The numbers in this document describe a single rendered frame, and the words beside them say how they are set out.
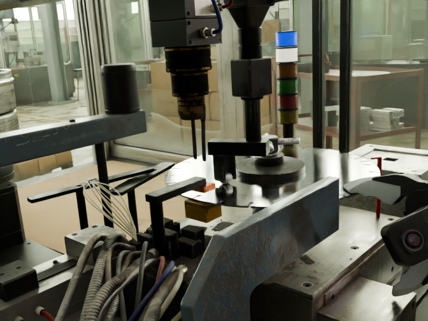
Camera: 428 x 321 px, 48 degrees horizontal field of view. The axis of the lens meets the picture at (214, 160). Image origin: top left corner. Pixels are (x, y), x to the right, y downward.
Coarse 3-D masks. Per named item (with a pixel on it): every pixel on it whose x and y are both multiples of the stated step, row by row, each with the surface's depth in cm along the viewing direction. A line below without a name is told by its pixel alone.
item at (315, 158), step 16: (192, 160) 85; (208, 160) 84; (304, 160) 81; (320, 160) 80; (336, 160) 80; (352, 160) 79; (176, 176) 76; (192, 176) 75; (208, 176) 75; (304, 176) 72; (320, 176) 72; (336, 176) 71; (352, 176) 71; (368, 176) 70; (192, 192) 68; (208, 192) 67; (224, 192) 67; (240, 192) 67; (256, 192) 66; (272, 192) 66; (288, 192) 65
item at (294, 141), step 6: (264, 138) 74; (270, 138) 74; (276, 138) 74; (282, 138) 75; (288, 138) 75; (294, 138) 75; (270, 144) 72; (276, 144) 75; (282, 144) 75; (288, 144) 75; (294, 144) 75; (270, 150) 71; (276, 150) 75; (270, 156) 75
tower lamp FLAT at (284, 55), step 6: (276, 48) 100; (282, 48) 99; (288, 48) 98; (294, 48) 99; (276, 54) 100; (282, 54) 99; (288, 54) 99; (294, 54) 99; (276, 60) 101; (282, 60) 99; (288, 60) 99; (294, 60) 100
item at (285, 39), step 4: (276, 32) 99; (280, 32) 98; (284, 32) 98; (288, 32) 98; (292, 32) 98; (296, 32) 99; (276, 36) 99; (280, 36) 98; (284, 36) 98; (288, 36) 98; (292, 36) 98; (296, 36) 99; (276, 40) 100; (280, 40) 99; (284, 40) 98; (288, 40) 98; (292, 40) 98; (296, 40) 99; (276, 44) 100; (280, 44) 99; (284, 44) 98; (288, 44) 98; (292, 44) 99; (296, 44) 99
